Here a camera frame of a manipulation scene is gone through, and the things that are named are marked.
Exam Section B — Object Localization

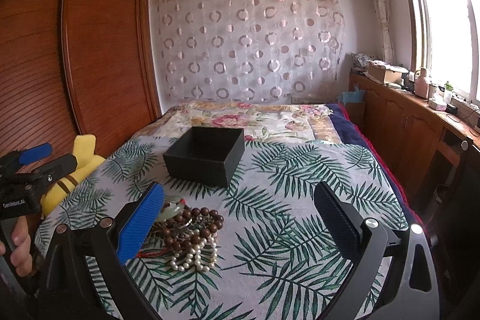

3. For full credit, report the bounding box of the red cord bracelet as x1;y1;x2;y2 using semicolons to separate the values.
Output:
134;247;170;260

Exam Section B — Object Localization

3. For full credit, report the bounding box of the green jade pendant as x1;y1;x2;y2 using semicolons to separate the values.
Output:
155;195;185;223

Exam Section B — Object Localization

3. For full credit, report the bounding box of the brown wooden bead bracelet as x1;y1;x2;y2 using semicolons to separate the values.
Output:
160;206;226;253

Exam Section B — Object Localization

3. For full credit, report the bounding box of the white pearl necklace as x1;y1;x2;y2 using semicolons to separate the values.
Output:
167;237;219;273

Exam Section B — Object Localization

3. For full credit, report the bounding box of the black open jewelry box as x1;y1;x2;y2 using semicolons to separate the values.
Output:
163;127;245;188

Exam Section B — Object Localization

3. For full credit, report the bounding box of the person's left hand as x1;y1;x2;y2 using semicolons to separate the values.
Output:
10;216;32;277

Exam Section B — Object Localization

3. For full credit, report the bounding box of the yellow plush toy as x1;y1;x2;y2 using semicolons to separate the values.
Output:
39;133;106;218

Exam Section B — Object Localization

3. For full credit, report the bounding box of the dark blue blanket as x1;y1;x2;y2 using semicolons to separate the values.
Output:
326;103;425;228

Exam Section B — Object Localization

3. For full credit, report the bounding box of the palm leaf print bedspread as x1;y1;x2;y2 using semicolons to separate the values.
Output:
35;136;415;319

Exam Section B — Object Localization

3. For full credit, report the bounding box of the wooden wardrobe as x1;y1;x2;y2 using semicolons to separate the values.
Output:
1;0;161;157

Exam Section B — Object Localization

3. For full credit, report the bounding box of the wooden sideboard cabinet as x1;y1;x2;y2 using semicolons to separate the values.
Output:
349;73;479;212

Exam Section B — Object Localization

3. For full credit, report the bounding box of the blue tissue paper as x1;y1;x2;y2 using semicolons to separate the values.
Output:
337;85;365;106

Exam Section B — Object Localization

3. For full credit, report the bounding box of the cardboard box on cabinet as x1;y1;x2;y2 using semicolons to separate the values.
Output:
368;60;407;84

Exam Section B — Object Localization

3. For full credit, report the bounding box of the pink bottle on cabinet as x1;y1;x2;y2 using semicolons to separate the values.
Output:
414;67;430;100

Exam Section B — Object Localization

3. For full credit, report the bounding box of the sheer circle pattern curtain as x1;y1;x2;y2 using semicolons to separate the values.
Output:
151;0;345;103

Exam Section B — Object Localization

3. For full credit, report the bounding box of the window with white frame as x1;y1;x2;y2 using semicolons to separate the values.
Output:
408;0;479;104

